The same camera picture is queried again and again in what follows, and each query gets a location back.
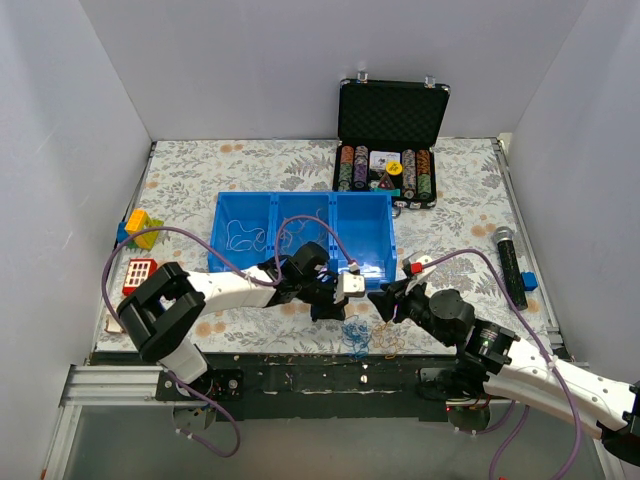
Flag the blue plastic divided bin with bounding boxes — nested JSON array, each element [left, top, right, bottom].
[[210, 192, 397, 290]]

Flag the blue wire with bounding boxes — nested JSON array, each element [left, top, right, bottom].
[[340, 315, 374, 360]]

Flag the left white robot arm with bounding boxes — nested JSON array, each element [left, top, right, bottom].
[[116, 242, 359, 400]]

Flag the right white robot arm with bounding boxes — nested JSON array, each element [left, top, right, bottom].
[[368, 280, 639, 465]]

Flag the small blue toy brick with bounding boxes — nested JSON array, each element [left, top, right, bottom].
[[521, 272, 539, 292]]

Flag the black handheld microphone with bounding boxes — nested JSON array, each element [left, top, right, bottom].
[[493, 226, 528, 311]]

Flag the red white toy block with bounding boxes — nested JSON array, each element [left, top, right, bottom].
[[122, 258, 158, 296]]

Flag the black poker chip case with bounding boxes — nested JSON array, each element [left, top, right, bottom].
[[332, 72, 451, 210]]

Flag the colourful toy brick stack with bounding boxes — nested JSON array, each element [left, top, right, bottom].
[[116, 209, 164, 250]]

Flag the small red white toy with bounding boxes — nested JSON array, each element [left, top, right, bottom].
[[105, 315, 125, 334]]

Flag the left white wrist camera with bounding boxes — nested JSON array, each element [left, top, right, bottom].
[[334, 260, 366, 304]]

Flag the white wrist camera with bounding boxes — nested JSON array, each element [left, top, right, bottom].
[[334, 260, 366, 304], [402, 252, 436, 291]]

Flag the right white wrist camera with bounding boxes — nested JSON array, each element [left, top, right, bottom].
[[402, 252, 436, 291]]

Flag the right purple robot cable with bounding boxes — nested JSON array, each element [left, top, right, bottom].
[[424, 249, 584, 480]]

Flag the aluminium frame rail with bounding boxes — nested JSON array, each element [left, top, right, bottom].
[[60, 366, 160, 407]]

